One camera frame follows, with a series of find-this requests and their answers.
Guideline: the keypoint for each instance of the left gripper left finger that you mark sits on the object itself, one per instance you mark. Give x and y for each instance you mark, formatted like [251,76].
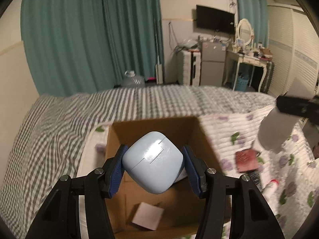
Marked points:
[59,215]

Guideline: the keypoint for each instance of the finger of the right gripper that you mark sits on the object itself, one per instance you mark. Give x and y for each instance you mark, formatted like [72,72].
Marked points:
[301,107]

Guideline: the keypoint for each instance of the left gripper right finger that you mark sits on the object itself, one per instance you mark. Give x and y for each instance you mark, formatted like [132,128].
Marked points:
[251,216]

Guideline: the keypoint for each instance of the white cylindrical bottle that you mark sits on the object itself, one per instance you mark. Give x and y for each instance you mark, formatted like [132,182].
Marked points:
[275,129]

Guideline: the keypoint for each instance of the light blue rounded case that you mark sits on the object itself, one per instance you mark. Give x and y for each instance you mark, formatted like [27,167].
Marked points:
[153,162]

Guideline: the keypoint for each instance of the floral white quilt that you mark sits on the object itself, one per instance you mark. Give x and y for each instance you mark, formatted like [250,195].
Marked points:
[294,167]

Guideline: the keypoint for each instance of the dark red wallet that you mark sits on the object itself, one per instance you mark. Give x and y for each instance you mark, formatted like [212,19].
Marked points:
[246,160]

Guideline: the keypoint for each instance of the white louvered wardrobe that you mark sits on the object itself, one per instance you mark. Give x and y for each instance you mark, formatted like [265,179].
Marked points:
[294,44]

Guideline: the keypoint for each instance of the grey gingham bed sheet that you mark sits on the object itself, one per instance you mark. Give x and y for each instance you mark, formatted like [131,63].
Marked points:
[52,135]

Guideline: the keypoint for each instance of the brown cardboard box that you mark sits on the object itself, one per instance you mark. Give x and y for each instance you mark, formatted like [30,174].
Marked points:
[174,129]

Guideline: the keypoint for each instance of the blue plastic basket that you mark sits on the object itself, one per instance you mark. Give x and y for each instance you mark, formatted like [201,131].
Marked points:
[242,83]

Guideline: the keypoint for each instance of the white dressing table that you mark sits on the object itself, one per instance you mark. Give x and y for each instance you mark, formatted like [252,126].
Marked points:
[236,62]

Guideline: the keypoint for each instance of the white square box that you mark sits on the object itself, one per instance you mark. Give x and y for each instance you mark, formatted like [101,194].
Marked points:
[148,216]

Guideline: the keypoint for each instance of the white oval mirror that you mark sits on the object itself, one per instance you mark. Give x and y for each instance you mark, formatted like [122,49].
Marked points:
[244,35]

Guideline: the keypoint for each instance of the silver mini fridge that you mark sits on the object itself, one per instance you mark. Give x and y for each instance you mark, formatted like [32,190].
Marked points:
[212,64]

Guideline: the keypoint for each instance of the narrow teal curtain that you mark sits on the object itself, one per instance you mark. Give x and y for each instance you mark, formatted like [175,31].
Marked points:
[256,12]

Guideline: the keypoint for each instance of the white suitcase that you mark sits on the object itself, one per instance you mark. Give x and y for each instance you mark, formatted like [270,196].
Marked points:
[188,67]

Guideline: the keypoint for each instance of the clear water jug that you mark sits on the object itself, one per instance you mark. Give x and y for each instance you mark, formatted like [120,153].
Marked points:
[131,79]

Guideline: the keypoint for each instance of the large teal curtain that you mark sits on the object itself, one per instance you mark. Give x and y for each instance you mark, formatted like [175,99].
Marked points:
[87,45]

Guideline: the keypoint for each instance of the black wall television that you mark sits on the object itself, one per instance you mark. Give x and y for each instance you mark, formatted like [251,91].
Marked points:
[215,19]

